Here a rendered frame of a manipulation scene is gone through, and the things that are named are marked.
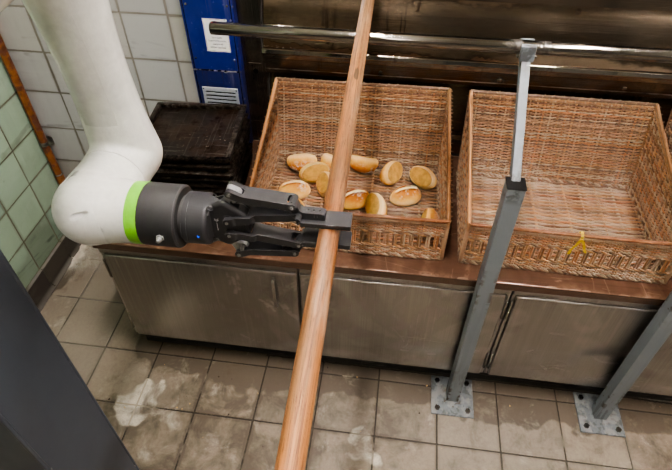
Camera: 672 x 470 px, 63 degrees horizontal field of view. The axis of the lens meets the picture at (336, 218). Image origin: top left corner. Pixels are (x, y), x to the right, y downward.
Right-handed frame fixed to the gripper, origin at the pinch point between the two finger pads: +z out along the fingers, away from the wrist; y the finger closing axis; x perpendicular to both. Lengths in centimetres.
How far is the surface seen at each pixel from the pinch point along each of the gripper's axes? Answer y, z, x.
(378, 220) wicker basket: 46, 7, -50
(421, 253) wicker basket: 58, 19, -50
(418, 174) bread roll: 54, 18, -81
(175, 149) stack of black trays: 40, -53, -66
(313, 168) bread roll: 53, -15, -78
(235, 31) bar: 2, -30, -62
